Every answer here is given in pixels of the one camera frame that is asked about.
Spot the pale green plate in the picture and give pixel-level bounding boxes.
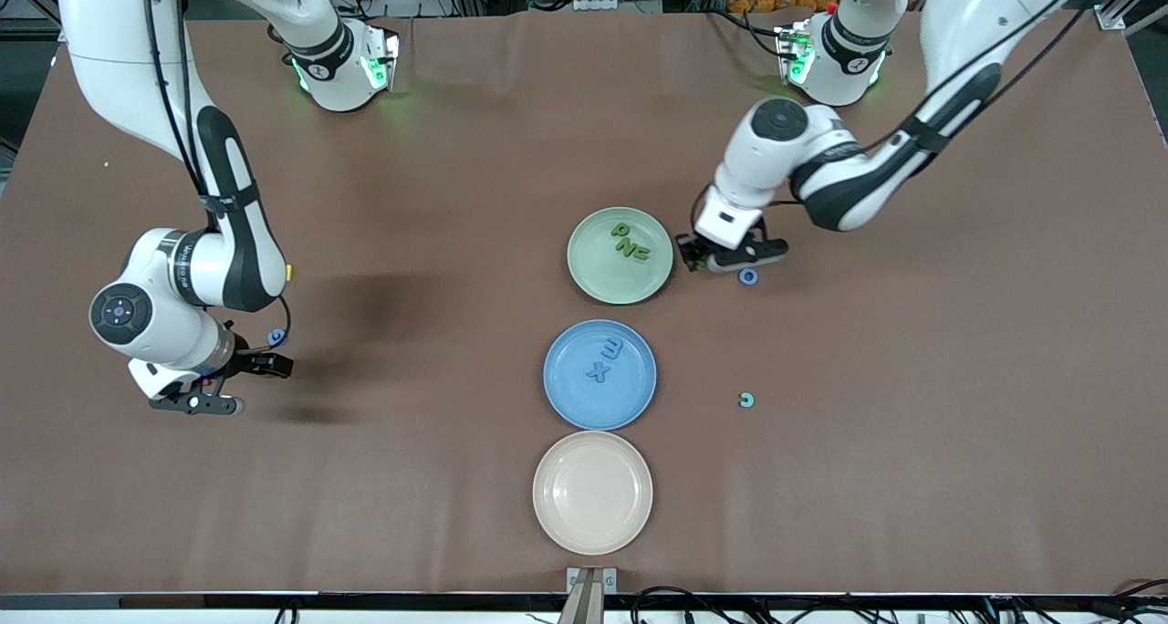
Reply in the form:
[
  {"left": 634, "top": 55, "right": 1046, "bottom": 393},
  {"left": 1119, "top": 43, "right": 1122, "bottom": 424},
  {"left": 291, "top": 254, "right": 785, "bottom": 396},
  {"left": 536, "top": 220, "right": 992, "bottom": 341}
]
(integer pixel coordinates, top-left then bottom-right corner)
[{"left": 567, "top": 206, "right": 675, "bottom": 306}]

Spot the blue plate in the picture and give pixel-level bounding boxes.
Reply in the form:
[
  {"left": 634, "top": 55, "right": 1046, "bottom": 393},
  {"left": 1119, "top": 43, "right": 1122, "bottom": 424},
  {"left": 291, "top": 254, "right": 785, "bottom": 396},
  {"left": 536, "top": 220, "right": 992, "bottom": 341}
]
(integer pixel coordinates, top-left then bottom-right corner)
[{"left": 543, "top": 319, "right": 658, "bottom": 432}]

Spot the brown table cover sheet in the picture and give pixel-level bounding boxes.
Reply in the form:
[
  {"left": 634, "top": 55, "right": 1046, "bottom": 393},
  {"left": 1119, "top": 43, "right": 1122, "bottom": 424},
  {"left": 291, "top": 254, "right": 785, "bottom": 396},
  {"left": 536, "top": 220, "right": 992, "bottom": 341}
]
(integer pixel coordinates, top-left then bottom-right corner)
[{"left": 0, "top": 11, "right": 1168, "bottom": 598}]

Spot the beige plate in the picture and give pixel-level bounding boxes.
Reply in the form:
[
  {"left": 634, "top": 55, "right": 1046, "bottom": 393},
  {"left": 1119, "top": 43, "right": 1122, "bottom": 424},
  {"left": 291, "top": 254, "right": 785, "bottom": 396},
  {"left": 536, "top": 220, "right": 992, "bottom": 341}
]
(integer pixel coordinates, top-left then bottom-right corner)
[{"left": 532, "top": 431, "right": 654, "bottom": 556}]

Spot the black looped floor cable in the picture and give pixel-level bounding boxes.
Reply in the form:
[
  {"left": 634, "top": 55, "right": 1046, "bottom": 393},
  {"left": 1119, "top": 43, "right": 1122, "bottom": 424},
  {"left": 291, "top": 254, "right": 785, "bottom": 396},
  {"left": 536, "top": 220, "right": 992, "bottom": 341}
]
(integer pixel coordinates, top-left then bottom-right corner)
[{"left": 630, "top": 588, "right": 731, "bottom": 624}]

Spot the metal table bracket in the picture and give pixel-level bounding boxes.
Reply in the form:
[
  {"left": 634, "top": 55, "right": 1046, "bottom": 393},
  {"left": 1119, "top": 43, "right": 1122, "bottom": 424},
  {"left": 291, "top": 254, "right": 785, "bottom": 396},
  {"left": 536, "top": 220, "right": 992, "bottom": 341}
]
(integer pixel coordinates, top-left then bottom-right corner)
[{"left": 566, "top": 567, "right": 619, "bottom": 624}]

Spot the silver aluminium frame bar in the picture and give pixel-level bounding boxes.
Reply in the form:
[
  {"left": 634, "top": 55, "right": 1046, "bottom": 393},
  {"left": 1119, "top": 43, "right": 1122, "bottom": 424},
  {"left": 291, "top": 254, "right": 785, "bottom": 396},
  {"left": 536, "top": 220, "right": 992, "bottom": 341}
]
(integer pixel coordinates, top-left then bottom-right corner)
[
  {"left": 1098, "top": 0, "right": 1168, "bottom": 34},
  {"left": 0, "top": 0, "right": 65, "bottom": 41}
]

